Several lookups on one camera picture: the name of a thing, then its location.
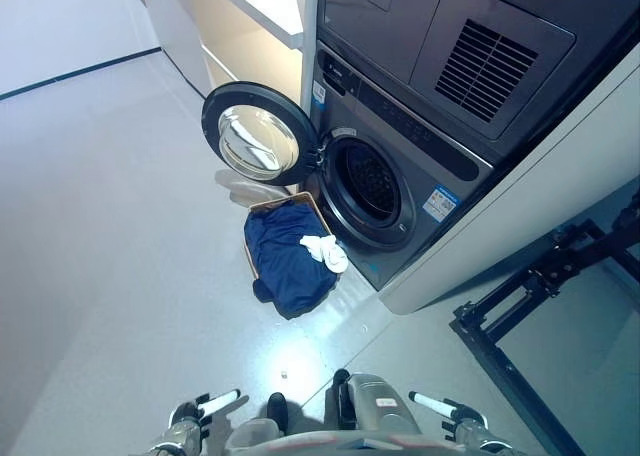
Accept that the black metal frame stand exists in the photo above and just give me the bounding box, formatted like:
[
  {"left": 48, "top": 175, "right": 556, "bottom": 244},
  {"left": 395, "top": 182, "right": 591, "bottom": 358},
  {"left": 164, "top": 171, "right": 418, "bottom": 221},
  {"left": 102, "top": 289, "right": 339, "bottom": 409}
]
[{"left": 449, "top": 189, "right": 640, "bottom": 456}]

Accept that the grey front-load washing machine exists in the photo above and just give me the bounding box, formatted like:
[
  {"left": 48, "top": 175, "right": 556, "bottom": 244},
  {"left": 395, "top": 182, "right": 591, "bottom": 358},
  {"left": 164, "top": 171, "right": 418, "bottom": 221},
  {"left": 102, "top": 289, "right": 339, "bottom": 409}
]
[{"left": 308, "top": 39, "right": 496, "bottom": 292}]

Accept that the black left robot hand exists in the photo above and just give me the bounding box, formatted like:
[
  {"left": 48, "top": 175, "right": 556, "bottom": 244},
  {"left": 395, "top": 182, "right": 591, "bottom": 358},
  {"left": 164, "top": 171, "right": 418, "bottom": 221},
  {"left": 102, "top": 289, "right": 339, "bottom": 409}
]
[{"left": 171, "top": 388, "right": 242, "bottom": 431}]

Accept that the round washing machine door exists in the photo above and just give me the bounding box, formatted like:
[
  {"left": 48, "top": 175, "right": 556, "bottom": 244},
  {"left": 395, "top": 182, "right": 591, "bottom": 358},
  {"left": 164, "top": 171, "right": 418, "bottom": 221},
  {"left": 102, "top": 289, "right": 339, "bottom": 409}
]
[{"left": 201, "top": 80, "right": 324, "bottom": 187}]

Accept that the dark blue garment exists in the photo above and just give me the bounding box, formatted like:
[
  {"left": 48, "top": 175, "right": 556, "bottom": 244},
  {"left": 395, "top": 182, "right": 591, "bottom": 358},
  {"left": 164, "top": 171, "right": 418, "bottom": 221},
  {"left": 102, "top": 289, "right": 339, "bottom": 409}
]
[{"left": 243, "top": 203, "right": 339, "bottom": 321}]

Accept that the white cabinet side panel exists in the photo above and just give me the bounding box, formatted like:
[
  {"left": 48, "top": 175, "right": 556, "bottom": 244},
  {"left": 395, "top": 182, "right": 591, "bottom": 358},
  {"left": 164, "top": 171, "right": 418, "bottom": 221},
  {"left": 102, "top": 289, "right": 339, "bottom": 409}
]
[{"left": 377, "top": 65, "right": 640, "bottom": 317}]

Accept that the white cloth garment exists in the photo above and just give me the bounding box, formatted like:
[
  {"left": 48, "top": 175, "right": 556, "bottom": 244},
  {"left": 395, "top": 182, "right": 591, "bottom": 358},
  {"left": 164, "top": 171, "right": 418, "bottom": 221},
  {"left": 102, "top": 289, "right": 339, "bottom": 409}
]
[{"left": 299, "top": 234, "right": 349, "bottom": 275}]

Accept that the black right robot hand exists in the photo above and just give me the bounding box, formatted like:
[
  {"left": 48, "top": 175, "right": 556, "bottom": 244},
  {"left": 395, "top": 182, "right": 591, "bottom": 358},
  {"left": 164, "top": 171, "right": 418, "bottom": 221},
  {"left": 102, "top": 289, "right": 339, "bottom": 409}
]
[{"left": 408, "top": 390, "right": 487, "bottom": 433}]

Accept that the wooden laundry basket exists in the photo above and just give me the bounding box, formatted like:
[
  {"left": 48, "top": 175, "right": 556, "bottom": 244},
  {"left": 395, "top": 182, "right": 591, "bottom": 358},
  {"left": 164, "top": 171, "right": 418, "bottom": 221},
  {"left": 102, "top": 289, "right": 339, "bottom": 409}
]
[{"left": 243, "top": 191, "right": 338, "bottom": 281}]

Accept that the silver robot legs and torso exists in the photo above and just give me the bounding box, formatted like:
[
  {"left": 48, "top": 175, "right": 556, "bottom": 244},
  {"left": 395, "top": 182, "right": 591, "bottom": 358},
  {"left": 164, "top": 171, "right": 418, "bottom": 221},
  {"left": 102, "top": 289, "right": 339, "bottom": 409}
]
[{"left": 223, "top": 368, "right": 462, "bottom": 456}]

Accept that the white shelf cabinet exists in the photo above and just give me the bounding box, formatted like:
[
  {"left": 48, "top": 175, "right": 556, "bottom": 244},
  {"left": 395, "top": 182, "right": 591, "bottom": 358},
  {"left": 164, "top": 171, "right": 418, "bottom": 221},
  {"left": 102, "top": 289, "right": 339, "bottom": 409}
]
[{"left": 135, "top": 0, "right": 320, "bottom": 127}]

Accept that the grey stacked dryer unit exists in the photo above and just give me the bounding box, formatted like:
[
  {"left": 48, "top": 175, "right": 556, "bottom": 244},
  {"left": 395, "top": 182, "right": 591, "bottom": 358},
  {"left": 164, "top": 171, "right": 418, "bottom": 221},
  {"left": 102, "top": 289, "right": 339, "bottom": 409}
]
[{"left": 316, "top": 0, "right": 640, "bottom": 166}]

